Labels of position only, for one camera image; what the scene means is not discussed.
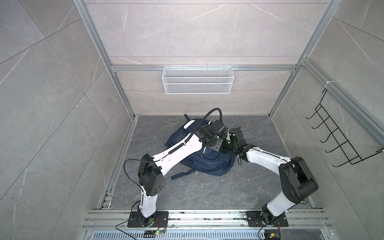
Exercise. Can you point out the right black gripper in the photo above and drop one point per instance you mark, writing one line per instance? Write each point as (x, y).
(224, 150)

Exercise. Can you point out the aluminium front rail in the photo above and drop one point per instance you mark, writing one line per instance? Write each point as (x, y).
(223, 219)

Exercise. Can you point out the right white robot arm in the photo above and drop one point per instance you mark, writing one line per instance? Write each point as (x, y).
(297, 180)

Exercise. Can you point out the navy blue student backpack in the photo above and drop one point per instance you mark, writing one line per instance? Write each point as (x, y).
(206, 160)

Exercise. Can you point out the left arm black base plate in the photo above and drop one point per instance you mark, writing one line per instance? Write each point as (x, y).
(137, 220)

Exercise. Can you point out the black wire hook rack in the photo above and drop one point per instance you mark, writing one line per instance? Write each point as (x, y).
(342, 142)

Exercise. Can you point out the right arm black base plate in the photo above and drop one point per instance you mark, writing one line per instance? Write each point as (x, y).
(260, 219)

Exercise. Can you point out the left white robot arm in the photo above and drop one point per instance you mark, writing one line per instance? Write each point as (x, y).
(196, 145)

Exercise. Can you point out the white wire mesh basket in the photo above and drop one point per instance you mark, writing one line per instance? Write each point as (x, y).
(194, 80)

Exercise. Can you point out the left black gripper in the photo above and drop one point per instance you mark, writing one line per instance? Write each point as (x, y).
(218, 146)

